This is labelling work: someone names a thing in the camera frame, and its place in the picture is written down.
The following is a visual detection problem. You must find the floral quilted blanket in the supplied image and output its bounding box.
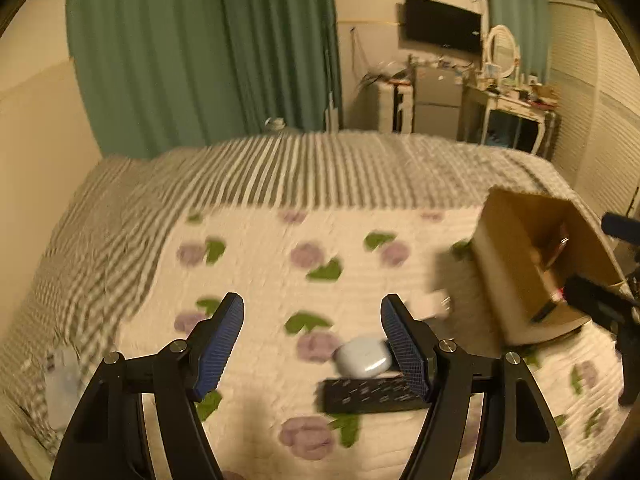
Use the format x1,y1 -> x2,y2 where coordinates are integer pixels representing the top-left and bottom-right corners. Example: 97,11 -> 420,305
114,207 -> 626,480

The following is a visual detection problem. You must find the black wall television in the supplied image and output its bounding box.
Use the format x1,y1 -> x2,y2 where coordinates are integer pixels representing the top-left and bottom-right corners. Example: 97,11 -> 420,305
403,0 -> 483,54

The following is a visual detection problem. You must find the brown cardboard box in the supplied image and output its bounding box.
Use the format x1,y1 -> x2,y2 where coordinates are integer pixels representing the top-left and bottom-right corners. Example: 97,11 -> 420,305
471,186 -> 629,347

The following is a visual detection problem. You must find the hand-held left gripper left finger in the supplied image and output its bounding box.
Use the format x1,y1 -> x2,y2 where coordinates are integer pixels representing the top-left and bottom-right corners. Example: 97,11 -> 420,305
50,292 -> 245,480

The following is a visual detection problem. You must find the dark item in box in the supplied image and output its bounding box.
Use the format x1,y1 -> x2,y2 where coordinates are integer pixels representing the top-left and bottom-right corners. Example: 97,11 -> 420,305
531,287 -> 568,323

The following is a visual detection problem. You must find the white storage cabinet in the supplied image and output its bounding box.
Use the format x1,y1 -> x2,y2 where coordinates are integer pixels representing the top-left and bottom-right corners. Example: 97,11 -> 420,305
376,80 -> 415,134

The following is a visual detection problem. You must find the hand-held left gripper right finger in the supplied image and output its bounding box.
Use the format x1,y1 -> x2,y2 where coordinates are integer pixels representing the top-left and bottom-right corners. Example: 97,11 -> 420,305
380,294 -> 574,480

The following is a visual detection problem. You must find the clear plastic wrapper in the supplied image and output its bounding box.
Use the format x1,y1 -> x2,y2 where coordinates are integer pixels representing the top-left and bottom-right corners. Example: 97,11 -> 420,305
44,349 -> 85,427

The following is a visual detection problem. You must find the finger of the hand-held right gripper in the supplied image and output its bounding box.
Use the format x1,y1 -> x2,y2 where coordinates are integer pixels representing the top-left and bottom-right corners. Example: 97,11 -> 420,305
564,274 -> 640,335
601,212 -> 640,242

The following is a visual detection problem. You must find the narrow green curtain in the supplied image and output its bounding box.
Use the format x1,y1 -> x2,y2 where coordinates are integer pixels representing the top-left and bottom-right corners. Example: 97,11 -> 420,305
481,0 -> 552,83

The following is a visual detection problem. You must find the white oval vanity mirror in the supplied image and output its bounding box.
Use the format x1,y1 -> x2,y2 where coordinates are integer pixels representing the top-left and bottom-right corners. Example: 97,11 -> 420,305
483,25 -> 520,81

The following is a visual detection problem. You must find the white vanity table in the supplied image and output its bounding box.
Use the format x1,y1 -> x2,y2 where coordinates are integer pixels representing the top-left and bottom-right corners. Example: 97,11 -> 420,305
457,80 -> 560,157

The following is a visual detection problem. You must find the wide green curtain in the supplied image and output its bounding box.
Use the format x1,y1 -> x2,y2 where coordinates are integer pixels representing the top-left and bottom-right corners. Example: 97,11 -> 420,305
66,0 -> 343,160

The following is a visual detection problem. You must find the black remote control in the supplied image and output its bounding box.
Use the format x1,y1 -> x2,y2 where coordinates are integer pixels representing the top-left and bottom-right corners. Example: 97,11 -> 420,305
321,376 -> 432,416

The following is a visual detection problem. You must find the grey mini fridge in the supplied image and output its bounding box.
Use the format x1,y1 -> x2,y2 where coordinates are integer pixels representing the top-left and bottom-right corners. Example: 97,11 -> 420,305
413,66 -> 468,137

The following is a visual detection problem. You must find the white earbud case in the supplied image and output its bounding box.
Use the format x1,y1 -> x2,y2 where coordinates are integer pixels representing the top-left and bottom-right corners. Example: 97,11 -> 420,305
334,337 -> 397,379

